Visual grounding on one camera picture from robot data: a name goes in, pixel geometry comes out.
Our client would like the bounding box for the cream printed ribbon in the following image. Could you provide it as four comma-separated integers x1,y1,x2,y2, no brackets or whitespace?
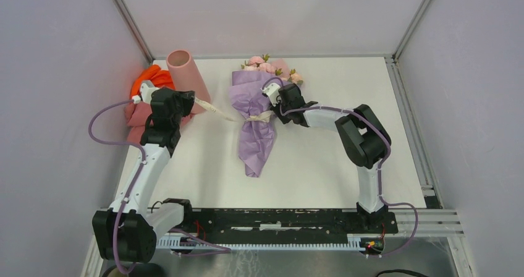
194,96,274,123

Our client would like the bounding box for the purple paper flower bouquet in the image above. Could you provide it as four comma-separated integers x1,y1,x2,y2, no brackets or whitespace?
229,57,292,177

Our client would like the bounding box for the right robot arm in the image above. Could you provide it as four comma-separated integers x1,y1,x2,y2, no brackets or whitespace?
261,83,391,232

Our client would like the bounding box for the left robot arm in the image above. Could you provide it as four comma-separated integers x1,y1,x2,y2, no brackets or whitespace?
92,88,196,263

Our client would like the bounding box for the pink cylindrical vase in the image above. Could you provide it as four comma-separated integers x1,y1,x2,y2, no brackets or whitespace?
166,50,211,103

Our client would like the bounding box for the pink cloth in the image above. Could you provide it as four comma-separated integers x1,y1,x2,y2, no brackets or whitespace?
124,101,193,145

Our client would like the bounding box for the orange cloth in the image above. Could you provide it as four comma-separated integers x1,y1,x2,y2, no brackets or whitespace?
130,64,175,98

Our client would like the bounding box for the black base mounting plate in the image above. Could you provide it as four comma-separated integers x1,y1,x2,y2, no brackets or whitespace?
177,208,399,245

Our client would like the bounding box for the black round object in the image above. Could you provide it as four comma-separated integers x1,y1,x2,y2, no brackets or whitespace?
101,263,167,277

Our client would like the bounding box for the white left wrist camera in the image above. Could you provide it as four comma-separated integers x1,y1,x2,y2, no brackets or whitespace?
131,80,159,104

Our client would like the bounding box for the white slotted cable duct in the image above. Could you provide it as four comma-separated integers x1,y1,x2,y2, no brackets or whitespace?
155,234,384,252

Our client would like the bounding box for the black floor cable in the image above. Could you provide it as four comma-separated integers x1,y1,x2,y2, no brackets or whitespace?
374,268,431,277

